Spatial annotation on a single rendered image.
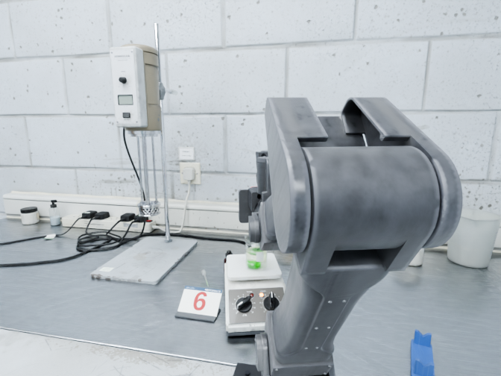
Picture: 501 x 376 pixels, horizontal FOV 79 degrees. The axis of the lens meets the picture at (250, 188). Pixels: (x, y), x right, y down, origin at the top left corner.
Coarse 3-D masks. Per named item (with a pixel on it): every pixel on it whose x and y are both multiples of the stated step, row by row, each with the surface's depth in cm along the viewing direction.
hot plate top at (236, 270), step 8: (232, 256) 75; (240, 256) 75; (272, 256) 75; (232, 264) 71; (240, 264) 71; (272, 264) 71; (232, 272) 67; (240, 272) 67; (248, 272) 67; (256, 272) 67; (264, 272) 67; (272, 272) 67; (280, 272) 67; (232, 280) 65; (240, 280) 65
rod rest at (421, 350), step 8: (416, 336) 56; (424, 336) 55; (416, 344) 56; (424, 344) 55; (416, 352) 54; (424, 352) 54; (416, 360) 49; (424, 360) 52; (432, 360) 52; (416, 368) 49; (424, 368) 48; (432, 368) 48
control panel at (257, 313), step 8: (256, 288) 64; (264, 288) 64; (272, 288) 65; (280, 288) 65; (232, 296) 63; (240, 296) 63; (256, 296) 63; (264, 296) 63; (280, 296) 63; (232, 304) 61; (256, 304) 62; (232, 312) 60; (240, 312) 60; (248, 312) 60; (256, 312) 60; (264, 312) 60; (232, 320) 59; (240, 320) 59; (248, 320) 59; (256, 320) 59; (264, 320) 59
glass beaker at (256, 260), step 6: (246, 234) 70; (246, 240) 67; (246, 246) 67; (252, 246) 66; (258, 246) 66; (246, 252) 68; (252, 252) 66; (258, 252) 66; (264, 252) 67; (246, 258) 68; (252, 258) 67; (258, 258) 66; (264, 258) 67; (246, 264) 68; (252, 264) 67; (258, 264) 67; (264, 264) 67; (252, 270) 67; (258, 270) 67
